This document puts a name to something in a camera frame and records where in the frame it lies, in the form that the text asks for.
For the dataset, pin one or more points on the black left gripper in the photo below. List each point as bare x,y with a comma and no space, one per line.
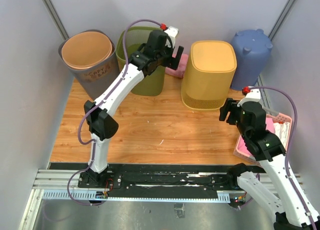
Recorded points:
173,62

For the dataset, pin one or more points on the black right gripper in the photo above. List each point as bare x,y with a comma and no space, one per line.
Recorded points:
229,105

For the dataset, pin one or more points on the green ribbed plastic bin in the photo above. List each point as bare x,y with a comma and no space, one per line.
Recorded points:
151,85

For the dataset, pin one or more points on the yellow ribbed plastic bin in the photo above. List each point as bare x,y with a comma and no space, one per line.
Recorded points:
208,75

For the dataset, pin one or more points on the blue plastic bucket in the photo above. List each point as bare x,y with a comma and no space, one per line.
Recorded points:
252,50

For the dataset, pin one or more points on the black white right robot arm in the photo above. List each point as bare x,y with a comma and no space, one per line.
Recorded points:
289,208

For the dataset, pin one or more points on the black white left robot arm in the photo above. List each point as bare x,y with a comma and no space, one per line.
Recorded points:
99,113

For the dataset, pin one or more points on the pink folded shirt on table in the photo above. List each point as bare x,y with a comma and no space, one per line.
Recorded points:
180,71

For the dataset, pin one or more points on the pink folded cloth in basket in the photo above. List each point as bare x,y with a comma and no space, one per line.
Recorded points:
244,145

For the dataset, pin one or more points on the white cloth in basket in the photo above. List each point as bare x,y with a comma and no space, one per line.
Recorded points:
282,131

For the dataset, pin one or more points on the grey ribbed plastic bin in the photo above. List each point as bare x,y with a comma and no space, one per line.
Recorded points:
97,79

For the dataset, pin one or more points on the orange plastic bin inside grey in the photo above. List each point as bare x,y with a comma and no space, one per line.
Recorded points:
86,49

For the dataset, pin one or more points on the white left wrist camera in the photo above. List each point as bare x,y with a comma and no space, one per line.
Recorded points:
168,36

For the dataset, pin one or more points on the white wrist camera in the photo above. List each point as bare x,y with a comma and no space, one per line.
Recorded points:
168,36
250,95

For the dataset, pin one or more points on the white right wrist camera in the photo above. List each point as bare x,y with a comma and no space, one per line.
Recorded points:
250,95

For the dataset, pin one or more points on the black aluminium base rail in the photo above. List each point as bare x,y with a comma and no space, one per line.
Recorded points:
166,183

